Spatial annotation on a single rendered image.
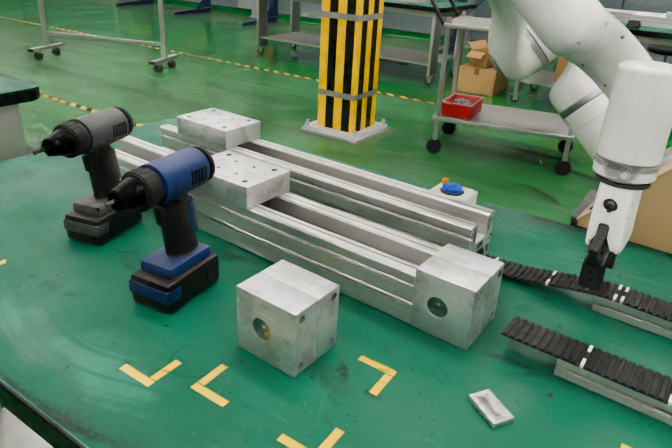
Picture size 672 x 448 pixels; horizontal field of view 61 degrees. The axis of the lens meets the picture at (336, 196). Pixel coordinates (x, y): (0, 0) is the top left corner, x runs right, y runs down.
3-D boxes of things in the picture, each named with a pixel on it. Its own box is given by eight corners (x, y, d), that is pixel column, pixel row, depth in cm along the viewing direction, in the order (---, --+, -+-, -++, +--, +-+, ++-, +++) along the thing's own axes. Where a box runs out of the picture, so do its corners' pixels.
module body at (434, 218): (487, 251, 105) (495, 209, 102) (464, 273, 98) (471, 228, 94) (194, 150, 148) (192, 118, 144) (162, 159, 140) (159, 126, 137)
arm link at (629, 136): (603, 142, 88) (590, 157, 80) (625, 54, 82) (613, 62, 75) (664, 154, 84) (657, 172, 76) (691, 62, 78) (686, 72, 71)
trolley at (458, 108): (571, 152, 413) (604, 5, 373) (569, 177, 366) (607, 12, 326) (430, 130, 447) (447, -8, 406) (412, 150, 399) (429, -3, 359)
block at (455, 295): (500, 310, 88) (511, 256, 84) (466, 350, 79) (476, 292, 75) (447, 289, 93) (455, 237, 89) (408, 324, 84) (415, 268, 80)
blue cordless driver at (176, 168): (225, 277, 93) (222, 148, 84) (134, 344, 77) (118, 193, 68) (188, 264, 96) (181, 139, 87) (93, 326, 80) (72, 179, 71)
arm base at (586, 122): (606, 186, 135) (559, 122, 137) (687, 141, 123) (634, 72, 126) (591, 207, 119) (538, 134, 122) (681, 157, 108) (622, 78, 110)
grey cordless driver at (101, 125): (148, 218, 111) (138, 107, 102) (71, 266, 94) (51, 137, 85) (115, 211, 113) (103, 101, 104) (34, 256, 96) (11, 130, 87)
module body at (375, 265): (440, 295, 91) (447, 248, 88) (408, 324, 84) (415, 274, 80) (130, 169, 133) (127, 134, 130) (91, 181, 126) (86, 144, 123)
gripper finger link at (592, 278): (605, 259, 81) (594, 299, 83) (611, 250, 83) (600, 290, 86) (582, 251, 82) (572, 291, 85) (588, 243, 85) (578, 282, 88)
